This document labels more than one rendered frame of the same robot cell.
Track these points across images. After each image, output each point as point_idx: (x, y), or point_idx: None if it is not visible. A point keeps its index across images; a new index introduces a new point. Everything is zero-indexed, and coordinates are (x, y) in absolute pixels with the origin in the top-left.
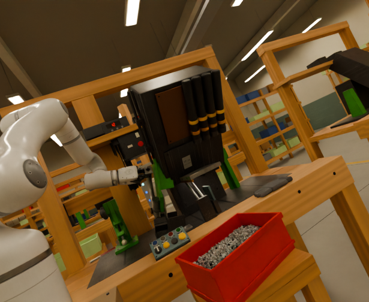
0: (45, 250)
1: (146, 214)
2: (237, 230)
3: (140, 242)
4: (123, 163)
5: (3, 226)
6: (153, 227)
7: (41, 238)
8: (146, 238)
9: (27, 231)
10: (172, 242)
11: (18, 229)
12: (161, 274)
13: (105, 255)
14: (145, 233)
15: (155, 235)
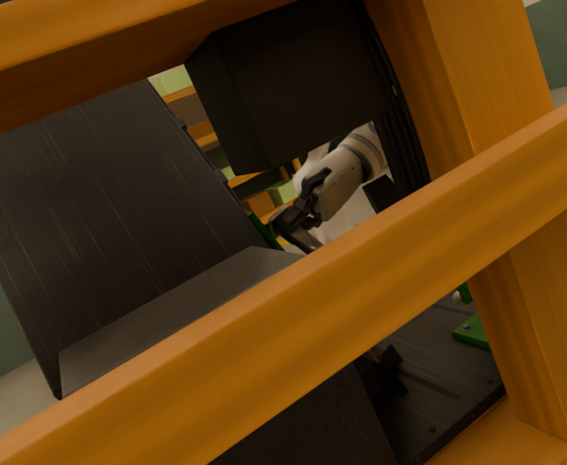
0: (297, 194)
1: (493, 355)
2: None
3: (452, 339)
4: (399, 105)
5: (313, 156)
6: (554, 446)
7: (294, 185)
8: (441, 351)
9: (294, 175)
10: None
11: (301, 169)
12: None
13: None
14: (489, 371)
15: (407, 361)
